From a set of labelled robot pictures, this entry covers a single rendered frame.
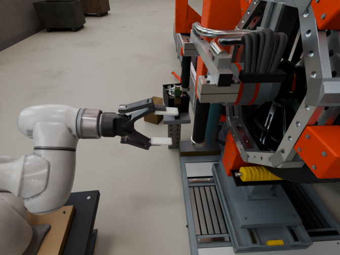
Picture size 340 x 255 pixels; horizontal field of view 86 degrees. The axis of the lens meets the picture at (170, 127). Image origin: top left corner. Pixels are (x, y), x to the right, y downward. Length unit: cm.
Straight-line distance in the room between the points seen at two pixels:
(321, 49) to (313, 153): 21
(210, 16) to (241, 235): 106
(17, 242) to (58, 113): 48
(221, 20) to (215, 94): 63
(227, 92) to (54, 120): 44
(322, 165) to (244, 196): 70
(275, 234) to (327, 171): 75
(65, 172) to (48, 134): 11
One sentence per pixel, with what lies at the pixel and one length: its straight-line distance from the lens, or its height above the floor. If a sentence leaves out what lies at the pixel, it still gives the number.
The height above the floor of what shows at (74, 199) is 30.
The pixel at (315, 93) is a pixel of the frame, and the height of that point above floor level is 95.
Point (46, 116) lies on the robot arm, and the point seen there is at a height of 85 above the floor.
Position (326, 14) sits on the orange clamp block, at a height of 108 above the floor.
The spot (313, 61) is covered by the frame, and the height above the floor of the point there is 100.
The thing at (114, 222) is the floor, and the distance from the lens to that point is 128.
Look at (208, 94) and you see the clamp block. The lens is 44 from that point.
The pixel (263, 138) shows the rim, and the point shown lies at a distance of 85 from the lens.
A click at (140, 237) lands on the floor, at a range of 121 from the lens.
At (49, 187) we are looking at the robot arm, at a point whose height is 73.
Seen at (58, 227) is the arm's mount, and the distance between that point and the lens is 98.
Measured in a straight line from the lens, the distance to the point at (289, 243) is 117.
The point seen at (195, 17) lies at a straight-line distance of 299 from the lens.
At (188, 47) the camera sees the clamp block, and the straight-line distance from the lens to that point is 75.
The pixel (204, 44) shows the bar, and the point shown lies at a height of 98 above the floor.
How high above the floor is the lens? 113
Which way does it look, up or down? 39 degrees down
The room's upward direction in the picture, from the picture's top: straight up
